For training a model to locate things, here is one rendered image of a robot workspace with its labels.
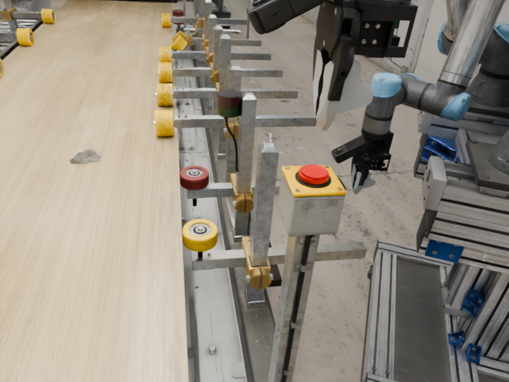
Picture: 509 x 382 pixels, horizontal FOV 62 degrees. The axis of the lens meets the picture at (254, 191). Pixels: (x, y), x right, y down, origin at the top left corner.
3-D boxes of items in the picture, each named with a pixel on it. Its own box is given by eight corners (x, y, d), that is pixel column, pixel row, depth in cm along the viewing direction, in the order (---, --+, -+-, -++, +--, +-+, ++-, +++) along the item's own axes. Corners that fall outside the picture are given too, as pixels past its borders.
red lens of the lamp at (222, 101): (239, 98, 105) (239, 89, 104) (242, 108, 100) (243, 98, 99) (215, 98, 104) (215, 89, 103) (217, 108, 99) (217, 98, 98)
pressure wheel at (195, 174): (207, 196, 125) (207, 163, 119) (210, 212, 119) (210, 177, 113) (180, 198, 124) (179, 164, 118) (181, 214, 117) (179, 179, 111)
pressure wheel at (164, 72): (171, 58, 172) (172, 73, 169) (172, 71, 179) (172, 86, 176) (156, 57, 171) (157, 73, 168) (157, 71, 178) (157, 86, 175)
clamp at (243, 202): (246, 186, 127) (247, 172, 124) (253, 213, 116) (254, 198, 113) (227, 187, 126) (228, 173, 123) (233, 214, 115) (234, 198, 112)
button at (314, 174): (322, 173, 58) (324, 163, 57) (331, 189, 55) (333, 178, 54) (294, 174, 57) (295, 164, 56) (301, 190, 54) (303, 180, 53)
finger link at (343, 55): (345, 105, 46) (361, 20, 41) (331, 105, 46) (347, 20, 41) (331, 90, 50) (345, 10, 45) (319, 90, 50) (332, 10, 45)
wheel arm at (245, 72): (280, 75, 184) (281, 67, 182) (282, 77, 181) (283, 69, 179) (164, 73, 176) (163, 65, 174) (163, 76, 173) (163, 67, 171)
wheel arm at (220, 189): (331, 189, 129) (333, 176, 126) (335, 195, 126) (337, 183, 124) (187, 195, 121) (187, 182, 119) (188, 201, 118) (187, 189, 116)
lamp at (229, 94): (236, 165, 115) (240, 89, 103) (239, 176, 111) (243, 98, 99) (215, 166, 114) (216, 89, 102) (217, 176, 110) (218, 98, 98)
